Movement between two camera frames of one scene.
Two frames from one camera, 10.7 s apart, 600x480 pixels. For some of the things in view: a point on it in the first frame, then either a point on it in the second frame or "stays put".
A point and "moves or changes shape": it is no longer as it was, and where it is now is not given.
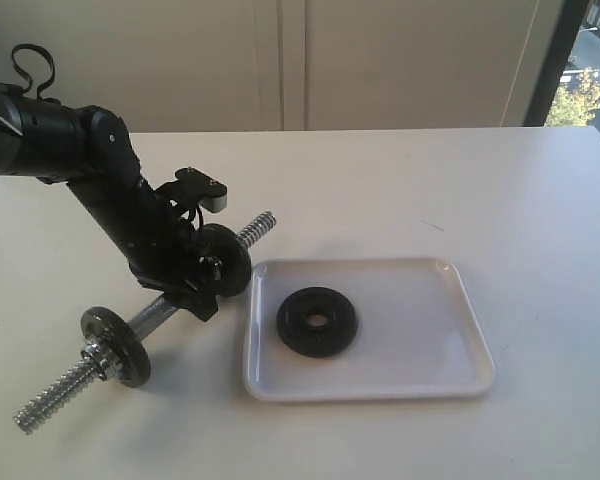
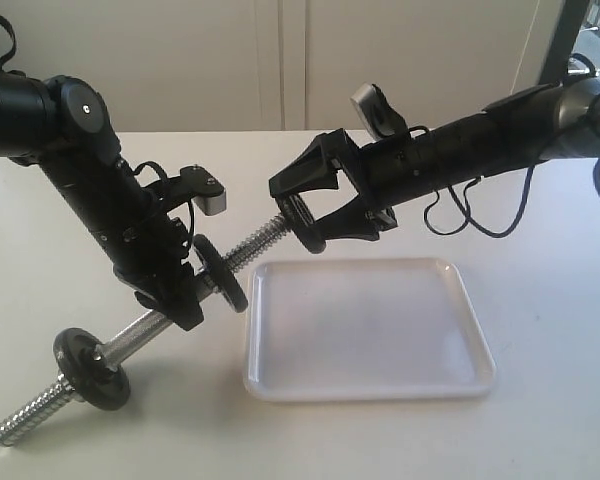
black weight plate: x=126 y=356 -> x=79 y=357
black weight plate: x=317 y=342 -> x=299 y=218
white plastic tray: x=417 y=334 stays put
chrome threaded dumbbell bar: x=42 y=404 moves or changes shape
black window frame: x=564 y=36 stays put
